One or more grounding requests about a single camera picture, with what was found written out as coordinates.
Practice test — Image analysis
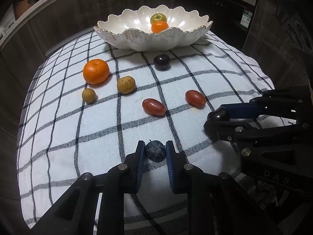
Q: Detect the green energy label sticker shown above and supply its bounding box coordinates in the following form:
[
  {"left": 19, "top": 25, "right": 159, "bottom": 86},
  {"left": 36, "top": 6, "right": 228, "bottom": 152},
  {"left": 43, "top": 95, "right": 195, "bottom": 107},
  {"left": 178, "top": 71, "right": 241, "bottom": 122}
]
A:
[{"left": 240, "top": 10, "right": 253, "bottom": 28}]

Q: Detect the blueberry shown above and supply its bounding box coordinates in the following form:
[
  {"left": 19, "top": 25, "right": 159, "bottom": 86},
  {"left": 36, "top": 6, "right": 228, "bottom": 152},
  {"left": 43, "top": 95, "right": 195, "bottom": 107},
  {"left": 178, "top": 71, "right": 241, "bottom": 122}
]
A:
[{"left": 145, "top": 140, "right": 166, "bottom": 162}]

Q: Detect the dark plum on cloth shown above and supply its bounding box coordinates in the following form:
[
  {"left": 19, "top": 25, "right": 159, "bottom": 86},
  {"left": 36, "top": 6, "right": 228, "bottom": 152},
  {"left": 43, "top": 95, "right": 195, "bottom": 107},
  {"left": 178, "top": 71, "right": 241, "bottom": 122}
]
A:
[{"left": 153, "top": 54, "right": 170, "bottom": 70}]

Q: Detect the small round tan longan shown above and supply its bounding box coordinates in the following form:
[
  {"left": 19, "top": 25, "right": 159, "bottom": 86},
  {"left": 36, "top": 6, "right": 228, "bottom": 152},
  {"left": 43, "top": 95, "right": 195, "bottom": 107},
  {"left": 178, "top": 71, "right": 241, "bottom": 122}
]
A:
[{"left": 82, "top": 88, "right": 97, "bottom": 103}]

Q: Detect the green apple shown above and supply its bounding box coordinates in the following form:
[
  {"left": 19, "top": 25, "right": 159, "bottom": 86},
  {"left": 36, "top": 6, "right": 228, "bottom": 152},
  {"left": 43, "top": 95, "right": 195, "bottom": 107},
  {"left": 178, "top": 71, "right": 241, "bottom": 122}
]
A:
[{"left": 150, "top": 13, "right": 167, "bottom": 24}]

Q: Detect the red grape tomato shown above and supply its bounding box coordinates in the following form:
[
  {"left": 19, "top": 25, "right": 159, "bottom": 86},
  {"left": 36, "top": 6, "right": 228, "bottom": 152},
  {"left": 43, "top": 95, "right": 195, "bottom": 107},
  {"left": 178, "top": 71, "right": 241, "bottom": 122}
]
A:
[
  {"left": 185, "top": 90, "right": 206, "bottom": 108},
  {"left": 142, "top": 98, "right": 167, "bottom": 116}
]

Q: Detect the white checkered cloth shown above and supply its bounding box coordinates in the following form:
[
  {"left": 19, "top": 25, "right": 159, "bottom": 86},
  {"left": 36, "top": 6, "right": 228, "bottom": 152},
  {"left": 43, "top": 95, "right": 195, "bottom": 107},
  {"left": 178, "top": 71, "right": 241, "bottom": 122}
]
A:
[{"left": 17, "top": 33, "right": 274, "bottom": 227}]

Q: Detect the large orange on cloth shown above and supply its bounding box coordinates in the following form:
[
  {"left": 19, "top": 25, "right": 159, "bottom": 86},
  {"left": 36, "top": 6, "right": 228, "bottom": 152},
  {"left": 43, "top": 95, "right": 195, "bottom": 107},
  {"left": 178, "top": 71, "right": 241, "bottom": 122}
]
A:
[{"left": 83, "top": 59, "right": 110, "bottom": 85}]

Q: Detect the white scalloped ceramic bowl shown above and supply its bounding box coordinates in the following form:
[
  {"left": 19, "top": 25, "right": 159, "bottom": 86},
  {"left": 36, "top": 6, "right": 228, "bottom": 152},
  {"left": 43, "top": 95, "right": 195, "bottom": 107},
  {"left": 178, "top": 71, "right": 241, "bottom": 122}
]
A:
[{"left": 94, "top": 5, "right": 213, "bottom": 52}]

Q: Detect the larger tan longan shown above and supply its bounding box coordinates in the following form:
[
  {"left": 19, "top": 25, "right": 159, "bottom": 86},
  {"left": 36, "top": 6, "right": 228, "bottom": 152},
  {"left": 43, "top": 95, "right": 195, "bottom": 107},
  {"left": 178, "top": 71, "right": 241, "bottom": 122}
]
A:
[{"left": 117, "top": 76, "right": 136, "bottom": 94}]

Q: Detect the dark plum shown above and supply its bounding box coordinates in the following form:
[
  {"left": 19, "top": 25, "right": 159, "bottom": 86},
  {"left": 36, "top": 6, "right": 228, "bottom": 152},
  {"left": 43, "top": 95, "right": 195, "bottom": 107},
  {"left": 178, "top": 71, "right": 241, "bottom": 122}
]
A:
[
  {"left": 153, "top": 54, "right": 170, "bottom": 70},
  {"left": 207, "top": 107, "right": 230, "bottom": 121}
]

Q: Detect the small orange in bowl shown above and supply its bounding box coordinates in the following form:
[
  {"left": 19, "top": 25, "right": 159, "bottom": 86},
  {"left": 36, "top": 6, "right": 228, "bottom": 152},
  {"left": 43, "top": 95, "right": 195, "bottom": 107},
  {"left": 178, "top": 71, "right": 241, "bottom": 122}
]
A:
[{"left": 151, "top": 21, "right": 169, "bottom": 33}]

